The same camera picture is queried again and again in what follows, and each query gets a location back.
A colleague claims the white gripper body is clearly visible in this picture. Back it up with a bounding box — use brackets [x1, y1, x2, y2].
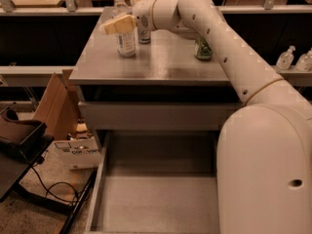
[133, 0, 157, 28]

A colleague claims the brown cardboard box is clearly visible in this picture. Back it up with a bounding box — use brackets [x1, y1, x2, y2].
[33, 69, 81, 140]

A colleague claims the dark tray with brown object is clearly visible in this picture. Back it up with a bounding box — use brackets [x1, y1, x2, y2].
[0, 108, 46, 160]

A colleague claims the right hand sanitizer bottle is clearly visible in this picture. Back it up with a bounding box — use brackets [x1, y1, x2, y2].
[295, 48, 312, 72]

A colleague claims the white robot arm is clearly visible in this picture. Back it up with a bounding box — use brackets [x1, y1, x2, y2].
[100, 0, 312, 234]

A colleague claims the black side table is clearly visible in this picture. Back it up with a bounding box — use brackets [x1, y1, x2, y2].
[0, 134, 98, 234]

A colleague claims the grey metal railing shelf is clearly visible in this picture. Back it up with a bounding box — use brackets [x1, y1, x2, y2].
[0, 3, 312, 89]

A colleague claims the left hand sanitizer bottle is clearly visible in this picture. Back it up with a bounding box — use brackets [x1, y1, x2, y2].
[276, 46, 295, 70]

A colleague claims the clear plastic water bottle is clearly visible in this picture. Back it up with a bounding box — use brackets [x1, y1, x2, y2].
[112, 0, 136, 58]

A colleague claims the closed grey top drawer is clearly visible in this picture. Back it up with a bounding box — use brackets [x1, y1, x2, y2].
[79, 101, 242, 131]

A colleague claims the white printed cardboard box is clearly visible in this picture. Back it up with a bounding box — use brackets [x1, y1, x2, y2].
[54, 138, 101, 170]

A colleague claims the silver blue energy drink can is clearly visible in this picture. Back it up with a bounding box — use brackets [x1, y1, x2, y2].
[137, 16, 151, 44]

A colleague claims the open grey middle drawer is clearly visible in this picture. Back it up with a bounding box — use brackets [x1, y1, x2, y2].
[84, 131, 220, 234]

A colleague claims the hand sanitizer bottle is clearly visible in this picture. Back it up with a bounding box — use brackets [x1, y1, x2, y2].
[295, 48, 312, 72]
[276, 46, 295, 70]

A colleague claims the black cable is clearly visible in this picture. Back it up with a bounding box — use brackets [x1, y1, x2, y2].
[30, 164, 82, 207]

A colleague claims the grey drawer cabinet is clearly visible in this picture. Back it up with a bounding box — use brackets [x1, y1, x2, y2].
[68, 6, 248, 168]

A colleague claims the green soda can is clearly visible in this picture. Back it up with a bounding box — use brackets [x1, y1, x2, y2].
[194, 37, 213, 61]

